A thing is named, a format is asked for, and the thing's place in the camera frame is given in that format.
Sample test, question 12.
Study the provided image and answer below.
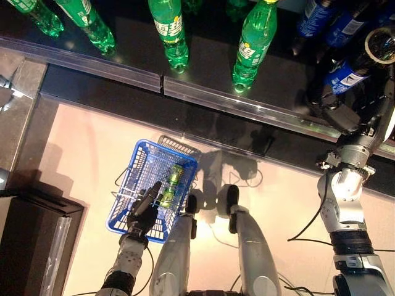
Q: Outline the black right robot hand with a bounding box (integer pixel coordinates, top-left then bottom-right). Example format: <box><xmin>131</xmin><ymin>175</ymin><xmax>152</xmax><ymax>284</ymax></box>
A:
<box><xmin>320</xmin><ymin>88</ymin><xmax>362</xmax><ymax>136</ymax></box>

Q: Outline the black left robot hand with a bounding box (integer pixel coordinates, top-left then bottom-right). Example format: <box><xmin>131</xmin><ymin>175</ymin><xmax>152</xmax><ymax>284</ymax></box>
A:
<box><xmin>126</xmin><ymin>181</ymin><xmax>163</xmax><ymax>238</ymax></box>

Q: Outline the Pepsi bottle with tan ring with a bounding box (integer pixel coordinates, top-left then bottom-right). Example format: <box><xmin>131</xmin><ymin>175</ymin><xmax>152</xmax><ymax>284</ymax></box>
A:
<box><xmin>307</xmin><ymin>26</ymin><xmax>395</xmax><ymax>106</ymax></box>

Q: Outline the blue plastic shopping basket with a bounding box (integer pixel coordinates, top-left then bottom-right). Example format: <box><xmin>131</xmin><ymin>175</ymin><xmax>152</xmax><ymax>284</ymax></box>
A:
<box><xmin>105</xmin><ymin>139</ymin><xmax>198</xmax><ymax>245</ymax></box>

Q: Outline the green drink bottle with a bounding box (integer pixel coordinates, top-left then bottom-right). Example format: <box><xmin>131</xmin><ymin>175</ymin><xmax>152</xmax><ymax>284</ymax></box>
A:
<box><xmin>158</xmin><ymin>163</ymin><xmax>185</xmax><ymax>210</ymax></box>

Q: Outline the black left robot foot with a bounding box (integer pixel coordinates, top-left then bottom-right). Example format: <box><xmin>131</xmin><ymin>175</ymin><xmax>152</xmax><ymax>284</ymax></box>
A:
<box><xmin>184</xmin><ymin>194</ymin><xmax>198</xmax><ymax>216</ymax></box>

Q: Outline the black robot foot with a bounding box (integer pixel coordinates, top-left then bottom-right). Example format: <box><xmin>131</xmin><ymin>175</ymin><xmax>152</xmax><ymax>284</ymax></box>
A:
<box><xmin>184</xmin><ymin>194</ymin><xmax>198</xmax><ymax>216</ymax></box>
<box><xmin>217</xmin><ymin>184</ymin><xmax>241</xmax><ymax>213</ymax></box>

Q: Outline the silver left robot leg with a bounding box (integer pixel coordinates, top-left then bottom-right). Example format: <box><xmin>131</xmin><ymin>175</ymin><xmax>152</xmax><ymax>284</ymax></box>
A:
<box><xmin>149</xmin><ymin>212</ymin><xmax>198</xmax><ymax>296</ymax></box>

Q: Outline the silver robot leg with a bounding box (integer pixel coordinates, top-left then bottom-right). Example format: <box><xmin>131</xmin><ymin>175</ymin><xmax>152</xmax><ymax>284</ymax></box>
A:
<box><xmin>149</xmin><ymin>212</ymin><xmax>198</xmax><ymax>296</ymax></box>
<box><xmin>228</xmin><ymin>206</ymin><xmax>283</xmax><ymax>296</ymax></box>

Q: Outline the black right robot foot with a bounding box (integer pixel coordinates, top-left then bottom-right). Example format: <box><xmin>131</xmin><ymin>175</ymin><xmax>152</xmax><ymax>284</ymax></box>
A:
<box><xmin>217</xmin><ymin>184</ymin><xmax>241</xmax><ymax>213</ymax></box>

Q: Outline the Pepsi bottle blue cap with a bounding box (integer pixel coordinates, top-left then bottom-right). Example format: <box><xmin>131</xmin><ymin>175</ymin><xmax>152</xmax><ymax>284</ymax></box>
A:
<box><xmin>370</xmin><ymin>0</ymin><xmax>395</xmax><ymax>28</ymax></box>
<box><xmin>295</xmin><ymin>0</ymin><xmax>336</xmax><ymax>40</ymax></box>
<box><xmin>323</xmin><ymin>0</ymin><xmax>373</xmax><ymax>47</ymax></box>

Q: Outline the dark robot waist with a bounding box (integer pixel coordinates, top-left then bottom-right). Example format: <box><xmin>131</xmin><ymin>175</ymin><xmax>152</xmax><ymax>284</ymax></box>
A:
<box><xmin>185</xmin><ymin>289</ymin><xmax>244</xmax><ymax>296</ymax></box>

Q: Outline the silver right robot leg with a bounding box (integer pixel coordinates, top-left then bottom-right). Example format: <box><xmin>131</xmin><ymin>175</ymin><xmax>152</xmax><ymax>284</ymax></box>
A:
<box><xmin>228</xmin><ymin>206</ymin><xmax>283</xmax><ymax>296</ymax></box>

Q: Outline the dark end shelf unit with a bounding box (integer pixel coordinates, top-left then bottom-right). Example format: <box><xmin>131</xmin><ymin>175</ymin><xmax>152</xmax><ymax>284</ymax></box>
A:
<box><xmin>0</xmin><ymin>168</ymin><xmax>86</xmax><ymax>296</ymax></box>

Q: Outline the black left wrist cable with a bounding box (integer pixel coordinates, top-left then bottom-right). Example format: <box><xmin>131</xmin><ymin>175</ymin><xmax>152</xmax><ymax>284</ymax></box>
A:
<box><xmin>131</xmin><ymin>242</ymin><xmax>155</xmax><ymax>295</ymax></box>

